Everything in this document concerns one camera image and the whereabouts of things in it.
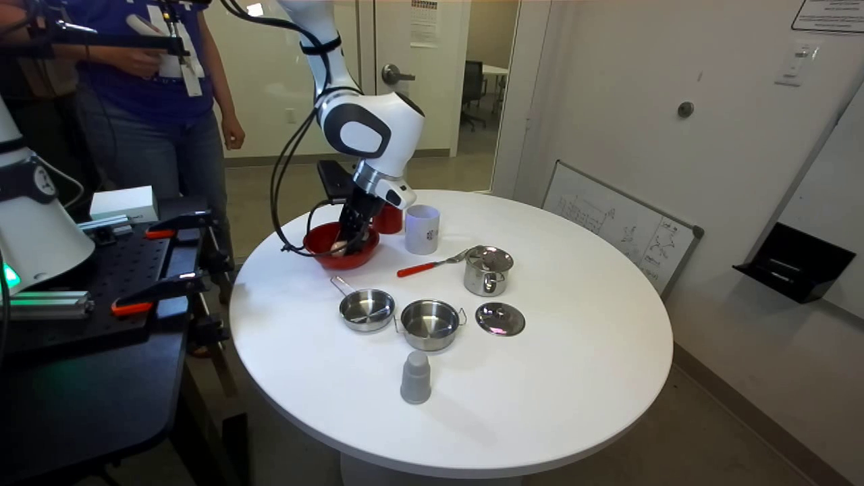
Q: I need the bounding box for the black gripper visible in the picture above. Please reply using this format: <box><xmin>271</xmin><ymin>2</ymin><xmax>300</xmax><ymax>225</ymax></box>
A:
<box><xmin>332</xmin><ymin>183</ymin><xmax>393</xmax><ymax>260</ymax></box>

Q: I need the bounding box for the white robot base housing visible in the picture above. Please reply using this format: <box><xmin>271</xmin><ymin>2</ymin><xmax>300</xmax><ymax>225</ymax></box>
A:
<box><xmin>0</xmin><ymin>94</ymin><xmax>97</xmax><ymax>292</ymax></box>

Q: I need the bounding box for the red bowl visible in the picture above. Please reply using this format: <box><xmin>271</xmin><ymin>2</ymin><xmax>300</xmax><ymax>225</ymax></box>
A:
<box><xmin>300</xmin><ymin>219</ymin><xmax>381</xmax><ymax>273</ymax></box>

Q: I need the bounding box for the person's left hand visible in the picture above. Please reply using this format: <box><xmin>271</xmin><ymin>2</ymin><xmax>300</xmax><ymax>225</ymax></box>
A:
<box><xmin>219</xmin><ymin>111</ymin><xmax>248</xmax><ymax>152</ymax></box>

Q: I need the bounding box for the person's right hand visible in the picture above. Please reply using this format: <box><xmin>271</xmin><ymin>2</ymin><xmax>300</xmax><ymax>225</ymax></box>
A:
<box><xmin>111</xmin><ymin>47</ymin><xmax>171</xmax><ymax>80</ymax></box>

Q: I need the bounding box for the red mug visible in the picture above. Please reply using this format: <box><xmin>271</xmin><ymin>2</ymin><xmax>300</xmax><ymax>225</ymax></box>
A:
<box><xmin>370</xmin><ymin>202</ymin><xmax>408</xmax><ymax>237</ymax></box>

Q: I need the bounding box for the white mug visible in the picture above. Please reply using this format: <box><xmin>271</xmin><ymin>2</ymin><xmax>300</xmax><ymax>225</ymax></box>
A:
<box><xmin>404</xmin><ymin>202</ymin><xmax>445</xmax><ymax>256</ymax></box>

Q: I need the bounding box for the small steel frying pan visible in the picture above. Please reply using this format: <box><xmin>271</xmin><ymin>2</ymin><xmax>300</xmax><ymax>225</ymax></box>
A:
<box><xmin>328</xmin><ymin>273</ymin><xmax>401</xmax><ymax>334</ymax></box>

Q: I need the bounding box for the small steel pot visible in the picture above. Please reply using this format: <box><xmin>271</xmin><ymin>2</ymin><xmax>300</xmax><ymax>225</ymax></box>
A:
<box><xmin>460</xmin><ymin>242</ymin><xmax>518</xmax><ymax>300</ymax></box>

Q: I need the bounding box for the clear upturned plastic cup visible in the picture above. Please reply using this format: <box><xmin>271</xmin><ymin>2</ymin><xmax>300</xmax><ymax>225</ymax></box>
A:
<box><xmin>398</xmin><ymin>349</ymin><xmax>435</xmax><ymax>407</ymax></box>

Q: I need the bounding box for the round steel lid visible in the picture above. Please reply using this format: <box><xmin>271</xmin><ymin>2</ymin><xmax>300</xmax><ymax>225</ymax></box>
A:
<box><xmin>472</xmin><ymin>300</ymin><xmax>529</xmax><ymax>340</ymax></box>

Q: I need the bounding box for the black office chair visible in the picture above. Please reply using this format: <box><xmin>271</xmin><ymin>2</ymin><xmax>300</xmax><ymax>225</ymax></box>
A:
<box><xmin>460</xmin><ymin>56</ymin><xmax>491</xmax><ymax>134</ymax></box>

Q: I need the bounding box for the white door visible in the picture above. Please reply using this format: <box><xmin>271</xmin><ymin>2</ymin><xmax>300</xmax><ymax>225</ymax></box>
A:
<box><xmin>363</xmin><ymin>0</ymin><xmax>472</xmax><ymax>194</ymax></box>

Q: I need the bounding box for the white ID badge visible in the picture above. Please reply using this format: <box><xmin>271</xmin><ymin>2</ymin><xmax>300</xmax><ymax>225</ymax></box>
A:
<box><xmin>159</xmin><ymin>7</ymin><xmax>211</xmax><ymax>99</ymax></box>

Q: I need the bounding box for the white box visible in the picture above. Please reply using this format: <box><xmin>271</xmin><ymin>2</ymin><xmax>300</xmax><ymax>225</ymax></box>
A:
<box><xmin>88</xmin><ymin>183</ymin><xmax>163</xmax><ymax>228</ymax></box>

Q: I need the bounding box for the person in blue shirt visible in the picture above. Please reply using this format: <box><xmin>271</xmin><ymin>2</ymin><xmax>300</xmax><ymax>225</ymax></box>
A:
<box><xmin>0</xmin><ymin>0</ymin><xmax>248</xmax><ymax>265</ymax></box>

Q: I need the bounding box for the leaning whiteboard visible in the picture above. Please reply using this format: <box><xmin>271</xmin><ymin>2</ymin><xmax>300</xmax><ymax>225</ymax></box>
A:
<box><xmin>544</xmin><ymin>160</ymin><xmax>709</xmax><ymax>296</ymax></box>

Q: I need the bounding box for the black cart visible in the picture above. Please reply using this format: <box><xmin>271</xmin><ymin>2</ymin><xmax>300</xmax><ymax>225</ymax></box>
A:
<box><xmin>0</xmin><ymin>201</ymin><xmax>238</xmax><ymax>486</ymax></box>

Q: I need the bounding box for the silver metal bar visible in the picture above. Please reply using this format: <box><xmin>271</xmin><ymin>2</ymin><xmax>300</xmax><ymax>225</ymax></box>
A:
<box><xmin>5</xmin><ymin>287</ymin><xmax>94</xmax><ymax>318</ymax></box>

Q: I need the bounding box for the black horizontal rod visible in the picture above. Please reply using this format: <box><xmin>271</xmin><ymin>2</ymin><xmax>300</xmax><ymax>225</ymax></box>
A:
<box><xmin>24</xmin><ymin>17</ymin><xmax>192</xmax><ymax>59</ymax></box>

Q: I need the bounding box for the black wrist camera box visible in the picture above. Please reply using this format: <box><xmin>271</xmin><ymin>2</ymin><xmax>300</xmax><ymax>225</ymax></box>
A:
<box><xmin>313</xmin><ymin>156</ymin><xmax>360</xmax><ymax>206</ymax></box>

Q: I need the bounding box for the red-handled metal spoon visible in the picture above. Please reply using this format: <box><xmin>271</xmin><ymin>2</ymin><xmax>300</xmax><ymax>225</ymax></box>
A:
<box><xmin>395</xmin><ymin>242</ymin><xmax>490</xmax><ymax>282</ymax></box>

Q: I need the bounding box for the steel bowl with handles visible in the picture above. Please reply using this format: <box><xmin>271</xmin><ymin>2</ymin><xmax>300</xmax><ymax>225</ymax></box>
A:
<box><xmin>395</xmin><ymin>296</ymin><xmax>470</xmax><ymax>354</ymax></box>

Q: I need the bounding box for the silver door handle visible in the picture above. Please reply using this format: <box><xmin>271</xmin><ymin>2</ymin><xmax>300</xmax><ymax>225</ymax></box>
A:
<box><xmin>378</xmin><ymin>63</ymin><xmax>418</xmax><ymax>90</ymax></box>

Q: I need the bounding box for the black clamp orange handle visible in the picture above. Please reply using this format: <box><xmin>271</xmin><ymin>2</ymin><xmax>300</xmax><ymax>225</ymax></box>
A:
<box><xmin>132</xmin><ymin>210</ymin><xmax>219</xmax><ymax>252</ymax></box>
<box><xmin>109</xmin><ymin>267</ymin><xmax>209</xmax><ymax>322</ymax></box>

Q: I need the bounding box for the white wall switch plate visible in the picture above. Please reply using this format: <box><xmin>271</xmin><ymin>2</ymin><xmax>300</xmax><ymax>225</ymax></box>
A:
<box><xmin>773</xmin><ymin>43</ymin><xmax>825</xmax><ymax>93</ymax></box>

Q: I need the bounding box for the framed wall sign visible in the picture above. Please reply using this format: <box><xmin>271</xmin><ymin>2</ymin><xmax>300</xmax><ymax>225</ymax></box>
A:
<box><xmin>788</xmin><ymin>0</ymin><xmax>864</xmax><ymax>36</ymax></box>

